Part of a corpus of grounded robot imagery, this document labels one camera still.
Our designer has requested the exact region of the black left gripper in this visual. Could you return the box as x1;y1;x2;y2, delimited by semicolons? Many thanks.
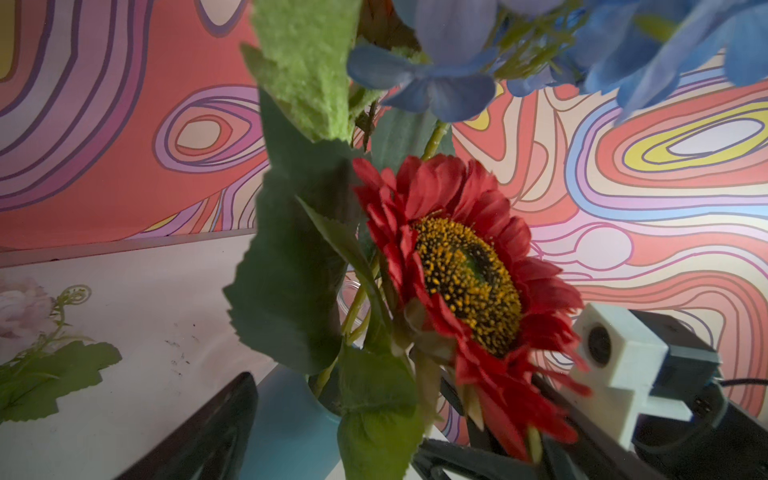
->
413;376;767;480

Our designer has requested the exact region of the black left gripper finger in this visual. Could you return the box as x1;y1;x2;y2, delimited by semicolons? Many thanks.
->
119;372;258;480

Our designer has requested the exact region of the purple and pink mixed bouquet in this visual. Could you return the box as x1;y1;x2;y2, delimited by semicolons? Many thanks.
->
1;275;122;423

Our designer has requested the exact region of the red gerbera flower stem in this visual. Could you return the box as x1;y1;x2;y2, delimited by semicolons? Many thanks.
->
337;155;588;479

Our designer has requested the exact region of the bright blue hydrangea stem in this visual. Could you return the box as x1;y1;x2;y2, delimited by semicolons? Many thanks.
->
223;0;768;376

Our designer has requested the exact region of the white poppy flower stem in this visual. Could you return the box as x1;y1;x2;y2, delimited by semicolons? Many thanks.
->
240;0;361;142

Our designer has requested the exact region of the teal ceramic vase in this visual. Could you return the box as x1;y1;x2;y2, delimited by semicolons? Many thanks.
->
239;365;340;480

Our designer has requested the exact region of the clear glass cup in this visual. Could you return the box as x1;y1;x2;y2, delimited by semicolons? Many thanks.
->
337;271;382;346

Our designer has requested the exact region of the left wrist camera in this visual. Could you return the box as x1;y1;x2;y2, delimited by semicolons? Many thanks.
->
561;303;721;450

